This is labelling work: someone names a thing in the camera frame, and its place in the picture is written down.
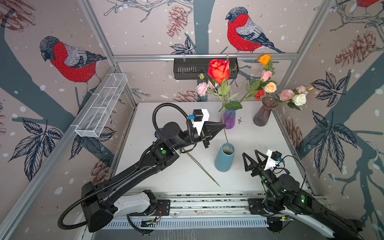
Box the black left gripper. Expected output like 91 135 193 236
171 120 224 152

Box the blue purple glass vase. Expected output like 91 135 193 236
223 109 236 130

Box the teal ceramic vase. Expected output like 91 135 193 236
215 143 236 172

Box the small red rose stem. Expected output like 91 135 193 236
180 148 220 187

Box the mauve glass vase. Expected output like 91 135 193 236
253 97 278 127

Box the blue rose stem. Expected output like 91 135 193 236
155 128 163 139

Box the pink carnation stem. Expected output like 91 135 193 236
279 86 314 102

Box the white rose stem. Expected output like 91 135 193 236
288 94 307 111

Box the single pink rose stem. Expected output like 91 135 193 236
246 71 277 99

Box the orange rose stem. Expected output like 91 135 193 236
259 54 277 96

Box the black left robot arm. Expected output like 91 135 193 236
81 121 226 233

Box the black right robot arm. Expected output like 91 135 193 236
242 150 362 240

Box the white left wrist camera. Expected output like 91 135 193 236
188 109 210 136

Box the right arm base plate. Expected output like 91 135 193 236
248 198 280 217

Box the aluminium rail base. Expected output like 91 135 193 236
85 191 335 230

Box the black hanging wire basket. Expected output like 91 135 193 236
174 58 239 80

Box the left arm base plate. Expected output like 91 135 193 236
130 200 171 217

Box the white wire mesh basket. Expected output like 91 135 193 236
75 73 128 138

